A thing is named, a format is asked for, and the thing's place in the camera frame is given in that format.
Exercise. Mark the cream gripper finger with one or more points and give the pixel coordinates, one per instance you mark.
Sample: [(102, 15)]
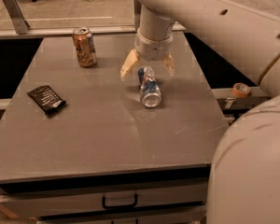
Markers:
[(131, 61), (168, 62)]

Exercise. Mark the grey lower drawer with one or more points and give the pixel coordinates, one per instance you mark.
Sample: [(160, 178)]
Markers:
[(171, 215)]

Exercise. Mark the orange tape roll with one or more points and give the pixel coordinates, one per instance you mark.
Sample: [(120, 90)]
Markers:
[(240, 90)]

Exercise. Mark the blue silver redbull can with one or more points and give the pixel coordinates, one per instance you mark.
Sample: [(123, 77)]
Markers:
[(150, 93)]

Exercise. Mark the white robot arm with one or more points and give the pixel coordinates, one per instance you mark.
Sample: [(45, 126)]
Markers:
[(244, 183)]

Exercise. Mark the gold soda can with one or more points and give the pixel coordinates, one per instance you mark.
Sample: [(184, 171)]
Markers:
[(84, 44)]

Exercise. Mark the black snack packet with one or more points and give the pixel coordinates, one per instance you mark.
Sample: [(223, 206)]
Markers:
[(47, 99)]

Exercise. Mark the black drawer handle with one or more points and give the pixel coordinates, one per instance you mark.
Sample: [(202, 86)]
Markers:
[(119, 201)]

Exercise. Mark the left metal railing bracket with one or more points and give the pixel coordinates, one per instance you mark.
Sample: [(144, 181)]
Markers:
[(20, 24)]

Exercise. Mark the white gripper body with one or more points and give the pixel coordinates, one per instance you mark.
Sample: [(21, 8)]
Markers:
[(153, 48)]

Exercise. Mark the grey upper drawer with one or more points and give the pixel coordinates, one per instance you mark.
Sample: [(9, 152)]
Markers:
[(90, 200)]

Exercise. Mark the grey drawer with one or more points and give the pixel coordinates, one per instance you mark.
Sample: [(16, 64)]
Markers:
[(90, 200), (171, 215)]

